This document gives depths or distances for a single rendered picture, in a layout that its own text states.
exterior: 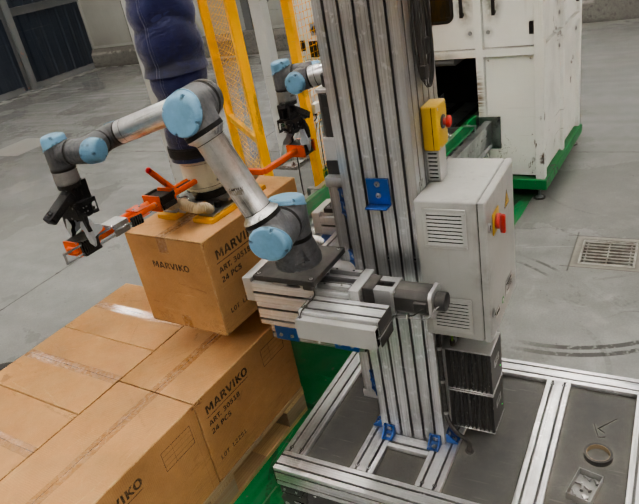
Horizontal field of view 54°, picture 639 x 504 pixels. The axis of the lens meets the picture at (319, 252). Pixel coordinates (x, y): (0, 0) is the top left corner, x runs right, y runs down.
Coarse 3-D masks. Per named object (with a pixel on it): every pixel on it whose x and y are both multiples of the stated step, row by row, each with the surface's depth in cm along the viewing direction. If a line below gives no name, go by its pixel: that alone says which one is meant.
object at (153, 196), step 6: (150, 192) 226; (156, 192) 227; (162, 192) 226; (168, 192) 222; (174, 192) 224; (144, 198) 222; (150, 198) 221; (156, 198) 219; (162, 198) 219; (168, 198) 223; (174, 198) 225; (162, 204) 221; (168, 204) 222; (174, 204) 224; (156, 210) 222; (162, 210) 221
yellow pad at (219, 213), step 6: (264, 186) 252; (216, 204) 235; (222, 204) 239; (228, 204) 238; (234, 204) 238; (216, 210) 234; (222, 210) 234; (228, 210) 235; (198, 216) 233; (204, 216) 232; (210, 216) 231; (216, 216) 230; (222, 216) 232; (198, 222) 232; (204, 222) 230; (210, 222) 229
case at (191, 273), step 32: (160, 224) 238; (192, 224) 232; (224, 224) 227; (160, 256) 232; (192, 256) 222; (224, 256) 228; (256, 256) 243; (160, 288) 243; (192, 288) 231; (224, 288) 230; (192, 320) 241; (224, 320) 232
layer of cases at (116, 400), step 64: (128, 320) 284; (256, 320) 265; (0, 384) 257; (64, 384) 248; (128, 384) 242; (192, 384) 234; (256, 384) 254; (0, 448) 220; (64, 448) 214; (128, 448) 209; (192, 448) 225
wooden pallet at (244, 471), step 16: (304, 400) 287; (288, 416) 277; (272, 432) 278; (288, 432) 279; (256, 448) 271; (272, 448) 270; (240, 464) 251; (256, 464) 263; (224, 480) 243; (240, 480) 257; (224, 496) 244
